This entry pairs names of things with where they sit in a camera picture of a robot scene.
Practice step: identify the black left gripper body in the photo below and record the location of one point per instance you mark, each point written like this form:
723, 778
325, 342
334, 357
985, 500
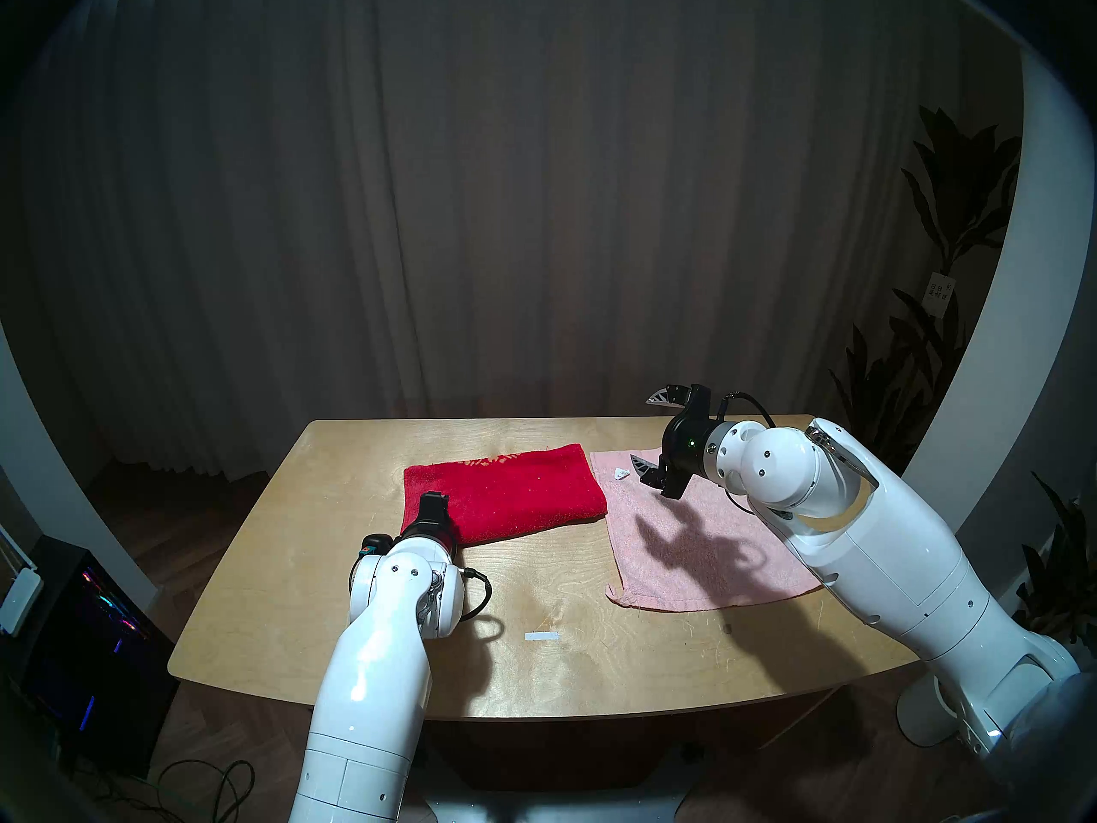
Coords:
428, 543

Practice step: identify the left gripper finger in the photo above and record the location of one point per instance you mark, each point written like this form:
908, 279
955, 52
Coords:
426, 511
440, 511

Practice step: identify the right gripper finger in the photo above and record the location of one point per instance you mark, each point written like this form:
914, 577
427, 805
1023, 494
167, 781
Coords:
667, 395
644, 468

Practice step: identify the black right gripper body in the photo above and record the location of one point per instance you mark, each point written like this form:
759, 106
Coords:
690, 444

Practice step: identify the red towel with gold pattern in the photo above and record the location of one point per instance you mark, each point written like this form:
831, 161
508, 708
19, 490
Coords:
514, 487

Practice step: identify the plain pink towel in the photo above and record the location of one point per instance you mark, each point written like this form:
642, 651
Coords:
686, 564

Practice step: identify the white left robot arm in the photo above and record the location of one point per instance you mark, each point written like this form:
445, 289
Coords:
368, 684

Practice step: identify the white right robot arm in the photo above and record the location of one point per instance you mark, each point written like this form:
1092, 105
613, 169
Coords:
900, 555

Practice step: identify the grey pleated curtain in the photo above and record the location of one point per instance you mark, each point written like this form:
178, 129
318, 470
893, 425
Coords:
514, 187

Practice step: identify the white paper plant tag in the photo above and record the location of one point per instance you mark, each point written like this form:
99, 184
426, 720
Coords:
939, 295

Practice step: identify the white cylindrical plant pot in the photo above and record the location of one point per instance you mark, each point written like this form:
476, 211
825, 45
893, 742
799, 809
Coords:
921, 714

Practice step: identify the tall dark leafy plant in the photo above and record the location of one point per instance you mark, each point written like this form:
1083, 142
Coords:
960, 187

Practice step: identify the black computer tower with lights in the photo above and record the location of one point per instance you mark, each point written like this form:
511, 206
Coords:
86, 658

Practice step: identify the dark potted plant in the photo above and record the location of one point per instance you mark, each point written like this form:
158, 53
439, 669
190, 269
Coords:
1058, 573

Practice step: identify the small white box device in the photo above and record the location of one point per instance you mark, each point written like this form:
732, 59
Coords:
19, 600

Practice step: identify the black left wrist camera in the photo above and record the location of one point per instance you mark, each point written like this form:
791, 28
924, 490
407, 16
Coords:
375, 544

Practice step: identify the grey metal pedestal base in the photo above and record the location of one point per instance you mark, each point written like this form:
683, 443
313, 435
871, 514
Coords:
557, 808

